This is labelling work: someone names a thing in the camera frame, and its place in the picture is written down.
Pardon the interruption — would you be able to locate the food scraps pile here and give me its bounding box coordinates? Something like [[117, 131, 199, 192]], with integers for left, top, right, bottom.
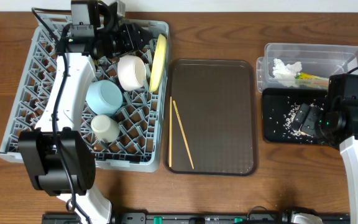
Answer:
[[283, 103, 301, 139]]

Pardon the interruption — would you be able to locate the white pink bowl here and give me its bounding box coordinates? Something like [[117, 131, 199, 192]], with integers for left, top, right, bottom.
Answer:
[[117, 55, 146, 91]]

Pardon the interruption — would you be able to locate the yellow plate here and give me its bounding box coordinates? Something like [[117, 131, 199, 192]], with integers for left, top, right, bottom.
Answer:
[[149, 34, 167, 92]]

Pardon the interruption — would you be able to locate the white tissue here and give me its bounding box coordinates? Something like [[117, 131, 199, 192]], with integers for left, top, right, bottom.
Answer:
[[272, 58, 302, 88]]

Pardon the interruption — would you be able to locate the blue bowl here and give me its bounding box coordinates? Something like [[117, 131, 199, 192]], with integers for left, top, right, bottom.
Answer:
[[86, 80, 123, 116]]

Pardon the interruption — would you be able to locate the wooden chopstick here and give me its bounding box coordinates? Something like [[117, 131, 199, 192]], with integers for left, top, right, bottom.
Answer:
[[173, 100, 195, 169], [168, 96, 172, 167]]

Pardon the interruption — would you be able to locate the white cup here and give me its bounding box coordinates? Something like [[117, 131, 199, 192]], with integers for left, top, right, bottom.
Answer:
[[91, 114, 120, 142]]

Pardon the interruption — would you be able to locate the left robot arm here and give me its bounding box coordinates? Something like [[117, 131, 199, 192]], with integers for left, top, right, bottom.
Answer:
[[18, 1, 152, 223]]

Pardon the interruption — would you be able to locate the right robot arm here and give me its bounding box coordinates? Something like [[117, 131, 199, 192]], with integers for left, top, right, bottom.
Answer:
[[291, 73, 358, 223]]

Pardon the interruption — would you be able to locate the black waste tray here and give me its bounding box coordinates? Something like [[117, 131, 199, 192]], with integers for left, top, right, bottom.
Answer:
[[262, 88, 329, 146]]

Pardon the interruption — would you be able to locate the grey dishwasher rack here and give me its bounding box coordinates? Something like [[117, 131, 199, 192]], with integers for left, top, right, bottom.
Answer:
[[0, 25, 170, 172]]

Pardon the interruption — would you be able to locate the clear plastic bin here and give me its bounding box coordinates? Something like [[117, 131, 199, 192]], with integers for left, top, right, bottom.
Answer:
[[256, 43, 358, 92]]

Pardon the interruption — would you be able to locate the brown serving tray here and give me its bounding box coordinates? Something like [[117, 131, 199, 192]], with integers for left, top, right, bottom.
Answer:
[[164, 59, 259, 177]]

